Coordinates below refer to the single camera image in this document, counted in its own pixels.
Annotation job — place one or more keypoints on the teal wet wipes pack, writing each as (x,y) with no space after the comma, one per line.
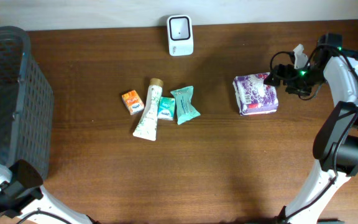
(185,110)

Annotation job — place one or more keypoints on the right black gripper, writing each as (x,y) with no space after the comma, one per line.
(293,89)

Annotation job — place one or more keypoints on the purple red tissue pack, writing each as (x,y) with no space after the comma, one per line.
(253,96)

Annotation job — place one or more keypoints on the orange pocket tissue pack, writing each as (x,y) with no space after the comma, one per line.
(133,102)

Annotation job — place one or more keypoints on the teal pocket tissue pack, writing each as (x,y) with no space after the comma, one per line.
(166,109)

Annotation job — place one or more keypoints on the white barcode scanner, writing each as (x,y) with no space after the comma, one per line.
(180,35)

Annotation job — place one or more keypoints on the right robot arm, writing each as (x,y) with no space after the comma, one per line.
(335,147)

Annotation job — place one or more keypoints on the white bamboo print tube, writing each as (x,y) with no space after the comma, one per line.
(147,125)

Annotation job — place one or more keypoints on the grey plastic mesh basket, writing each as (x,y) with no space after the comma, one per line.
(26,103)

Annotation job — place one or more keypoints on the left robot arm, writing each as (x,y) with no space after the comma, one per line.
(23,196)

